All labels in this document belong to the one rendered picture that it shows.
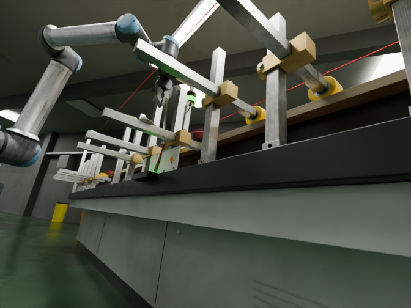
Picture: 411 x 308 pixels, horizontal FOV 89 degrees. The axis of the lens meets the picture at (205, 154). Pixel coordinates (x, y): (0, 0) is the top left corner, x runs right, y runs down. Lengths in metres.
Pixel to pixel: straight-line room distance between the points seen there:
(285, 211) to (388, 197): 0.17
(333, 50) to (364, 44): 0.37
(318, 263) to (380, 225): 0.28
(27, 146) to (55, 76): 0.42
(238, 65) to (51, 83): 2.99
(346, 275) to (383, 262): 0.08
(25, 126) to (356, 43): 3.86
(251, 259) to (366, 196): 0.46
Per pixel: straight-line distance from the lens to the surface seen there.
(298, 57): 0.58
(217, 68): 0.82
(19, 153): 1.44
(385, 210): 0.41
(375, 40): 4.01
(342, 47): 3.90
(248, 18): 0.50
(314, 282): 0.67
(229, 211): 0.57
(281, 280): 0.72
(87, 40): 1.29
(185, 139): 0.84
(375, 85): 0.65
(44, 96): 1.48
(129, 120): 0.79
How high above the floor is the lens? 0.54
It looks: 17 degrees up
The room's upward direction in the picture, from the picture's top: 6 degrees clockwise
